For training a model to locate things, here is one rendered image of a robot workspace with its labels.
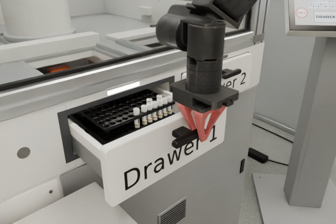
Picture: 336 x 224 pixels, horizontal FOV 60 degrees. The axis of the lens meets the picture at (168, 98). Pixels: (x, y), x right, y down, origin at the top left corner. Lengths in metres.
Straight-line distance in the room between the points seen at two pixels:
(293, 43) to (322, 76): 0.90
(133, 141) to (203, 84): 0.14
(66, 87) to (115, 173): 0.18
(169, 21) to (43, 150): 0.32
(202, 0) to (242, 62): 0.48
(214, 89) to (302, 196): 1.29
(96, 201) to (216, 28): 0.39
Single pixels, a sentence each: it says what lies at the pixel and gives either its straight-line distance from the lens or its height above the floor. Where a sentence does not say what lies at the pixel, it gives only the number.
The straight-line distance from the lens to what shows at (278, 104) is 2.42.
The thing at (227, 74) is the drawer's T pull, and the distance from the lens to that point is 0.78.
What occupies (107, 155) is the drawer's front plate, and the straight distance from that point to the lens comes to 0.44.
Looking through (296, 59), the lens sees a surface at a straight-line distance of 2.25.
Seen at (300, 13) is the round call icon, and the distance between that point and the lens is 1.20.
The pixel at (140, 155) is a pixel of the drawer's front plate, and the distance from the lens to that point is 0.48.
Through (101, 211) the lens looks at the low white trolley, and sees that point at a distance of 0.59.
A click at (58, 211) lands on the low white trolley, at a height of 0.76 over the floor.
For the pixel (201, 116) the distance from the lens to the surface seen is 0.46.
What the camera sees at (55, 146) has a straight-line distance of 0.59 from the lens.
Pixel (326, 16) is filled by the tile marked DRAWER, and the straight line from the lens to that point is 1.22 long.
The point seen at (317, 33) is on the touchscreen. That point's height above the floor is 0.95.
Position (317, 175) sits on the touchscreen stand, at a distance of 1.63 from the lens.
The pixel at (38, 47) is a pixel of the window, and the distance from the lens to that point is 0.54.
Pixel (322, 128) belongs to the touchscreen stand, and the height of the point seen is 0.51.
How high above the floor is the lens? 1.17
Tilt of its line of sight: 25 degrees down
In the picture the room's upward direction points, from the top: straight up
